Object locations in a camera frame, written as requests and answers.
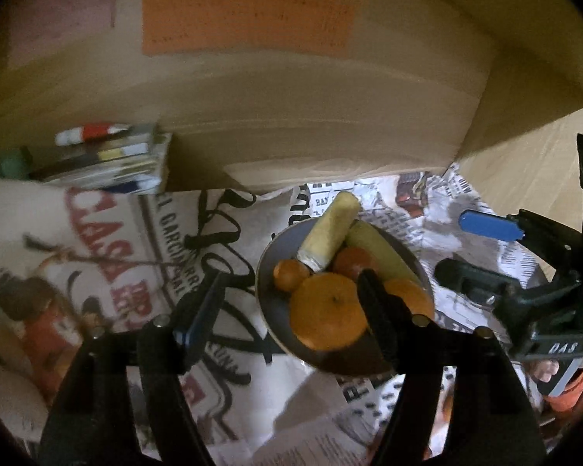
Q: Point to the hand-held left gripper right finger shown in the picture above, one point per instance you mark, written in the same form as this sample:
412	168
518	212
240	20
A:
381	310

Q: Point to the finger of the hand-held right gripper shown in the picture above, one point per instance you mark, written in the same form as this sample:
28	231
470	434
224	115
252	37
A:
488	225
466	275

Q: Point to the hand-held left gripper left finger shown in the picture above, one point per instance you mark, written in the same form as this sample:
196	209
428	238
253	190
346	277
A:
199	320

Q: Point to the large orange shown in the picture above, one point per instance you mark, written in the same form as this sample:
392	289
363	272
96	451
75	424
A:
408	297
328	313

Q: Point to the red tomato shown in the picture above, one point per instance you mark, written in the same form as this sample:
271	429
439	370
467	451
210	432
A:
352	262

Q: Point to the green yellow corn cob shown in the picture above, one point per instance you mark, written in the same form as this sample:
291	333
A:
384	254

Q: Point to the grey round bowl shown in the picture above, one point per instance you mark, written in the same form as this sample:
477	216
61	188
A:
272	310

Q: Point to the pale yellow corn cob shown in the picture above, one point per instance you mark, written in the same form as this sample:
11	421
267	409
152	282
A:
328	233

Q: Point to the small orange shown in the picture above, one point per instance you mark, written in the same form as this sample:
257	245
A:
290	274

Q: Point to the person's right hand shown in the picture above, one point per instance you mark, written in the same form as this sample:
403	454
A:
546	375

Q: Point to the newspaper sheets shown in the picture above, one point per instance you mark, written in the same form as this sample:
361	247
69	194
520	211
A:
418	204

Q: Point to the printed canvas tote bag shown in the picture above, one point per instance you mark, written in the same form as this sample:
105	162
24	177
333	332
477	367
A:
102	252

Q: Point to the large cardboard box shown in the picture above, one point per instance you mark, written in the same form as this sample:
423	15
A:
320	107

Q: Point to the red and white marker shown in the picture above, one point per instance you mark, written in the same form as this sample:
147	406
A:
90	132

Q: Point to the green box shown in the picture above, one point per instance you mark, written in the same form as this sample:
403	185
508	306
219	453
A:
12	162

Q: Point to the orange sticky note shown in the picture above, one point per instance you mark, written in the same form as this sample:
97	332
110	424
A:
248	22

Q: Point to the pink sticky note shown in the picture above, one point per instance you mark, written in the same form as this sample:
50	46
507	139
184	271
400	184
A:
60	14

